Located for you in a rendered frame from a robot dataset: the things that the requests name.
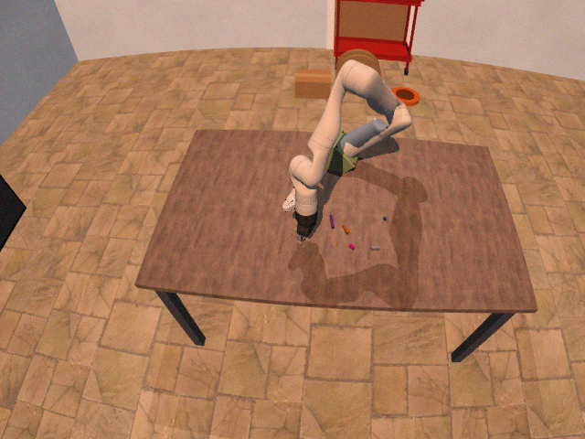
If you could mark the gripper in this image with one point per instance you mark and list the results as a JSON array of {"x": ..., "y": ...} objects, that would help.
[{"x": 306, "y": 215}]

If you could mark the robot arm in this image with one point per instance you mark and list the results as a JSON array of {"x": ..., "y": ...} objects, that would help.
[{"x": 366, "y": 83}]

